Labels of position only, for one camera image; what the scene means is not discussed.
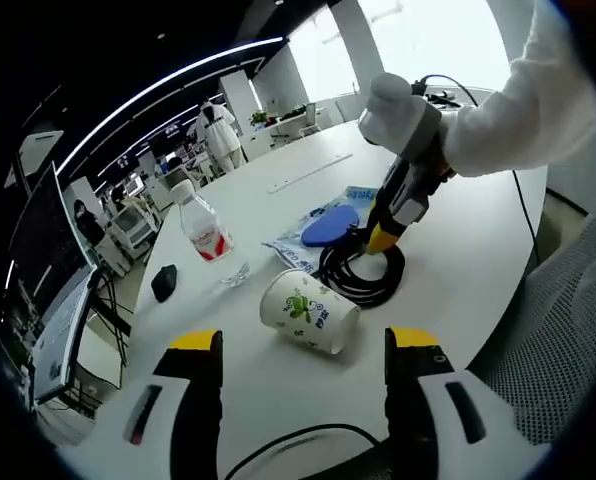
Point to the ceiling air vent panel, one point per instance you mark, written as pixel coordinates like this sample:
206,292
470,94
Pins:
40,147

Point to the grey mesh office chair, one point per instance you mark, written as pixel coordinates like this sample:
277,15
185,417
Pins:
553,340

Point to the long ceiling light strip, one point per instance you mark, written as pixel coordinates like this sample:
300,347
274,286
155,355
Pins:
153,90

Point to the blue pad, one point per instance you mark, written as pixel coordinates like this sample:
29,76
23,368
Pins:
328,227

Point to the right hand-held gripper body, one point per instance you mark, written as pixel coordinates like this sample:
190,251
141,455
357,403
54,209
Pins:
393,117

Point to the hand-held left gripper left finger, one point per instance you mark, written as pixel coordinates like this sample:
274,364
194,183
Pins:
188,400

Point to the black computer monitor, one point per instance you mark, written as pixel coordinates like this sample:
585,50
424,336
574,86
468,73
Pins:
43,240

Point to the white printed paper cup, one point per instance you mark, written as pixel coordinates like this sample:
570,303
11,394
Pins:
303,310

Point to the clear plastic water bottle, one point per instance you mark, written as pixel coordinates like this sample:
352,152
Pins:
208,235

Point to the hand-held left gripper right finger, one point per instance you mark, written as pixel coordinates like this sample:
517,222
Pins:
418,400

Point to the black computer mouse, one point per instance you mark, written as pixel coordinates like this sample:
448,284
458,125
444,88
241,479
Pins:
164,282

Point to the light blue wipes packet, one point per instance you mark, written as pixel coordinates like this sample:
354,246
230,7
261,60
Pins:
360,195

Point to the white tabletop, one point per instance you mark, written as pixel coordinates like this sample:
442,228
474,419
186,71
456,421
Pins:
453,290

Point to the green potted plant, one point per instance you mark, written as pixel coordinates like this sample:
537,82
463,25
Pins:
259,119

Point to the black handheld device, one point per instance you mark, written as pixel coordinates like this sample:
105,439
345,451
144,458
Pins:
443,98

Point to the white office chair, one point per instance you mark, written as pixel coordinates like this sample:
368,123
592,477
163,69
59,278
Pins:
133,235

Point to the white flat strip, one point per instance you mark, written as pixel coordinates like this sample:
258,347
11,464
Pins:
308,173

